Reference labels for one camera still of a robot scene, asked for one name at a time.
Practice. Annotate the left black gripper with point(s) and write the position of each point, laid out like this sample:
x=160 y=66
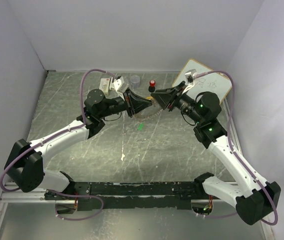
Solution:
x=137 y=103

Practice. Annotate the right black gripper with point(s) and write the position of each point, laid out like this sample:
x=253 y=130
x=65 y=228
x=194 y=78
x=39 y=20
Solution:
x=170 y=96

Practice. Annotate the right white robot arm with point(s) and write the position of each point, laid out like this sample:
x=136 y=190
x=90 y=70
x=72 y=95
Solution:
x=254 y=198

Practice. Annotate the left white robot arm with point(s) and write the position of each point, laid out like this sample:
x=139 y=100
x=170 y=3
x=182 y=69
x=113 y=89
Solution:
x=26 y=164

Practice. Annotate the clear plastic clip jar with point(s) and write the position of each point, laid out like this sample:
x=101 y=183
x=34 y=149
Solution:
x=135 y=81

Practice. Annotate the green white staple box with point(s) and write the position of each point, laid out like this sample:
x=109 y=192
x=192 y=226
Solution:
x=105 y=85

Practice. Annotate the white framed whiteboard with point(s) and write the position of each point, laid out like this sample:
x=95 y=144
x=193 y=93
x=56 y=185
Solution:
x=215 y=82

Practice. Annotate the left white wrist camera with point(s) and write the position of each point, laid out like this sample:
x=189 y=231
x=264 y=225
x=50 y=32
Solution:
x=120 y=86

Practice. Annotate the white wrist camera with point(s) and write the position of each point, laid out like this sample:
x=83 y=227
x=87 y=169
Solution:
x=120 y=86
x=190 y=76

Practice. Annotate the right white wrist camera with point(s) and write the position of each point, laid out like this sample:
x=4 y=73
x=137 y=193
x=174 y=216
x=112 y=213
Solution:
x=190 y=76

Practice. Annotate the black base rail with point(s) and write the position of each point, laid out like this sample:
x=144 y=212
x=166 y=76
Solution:
x=130 y=195

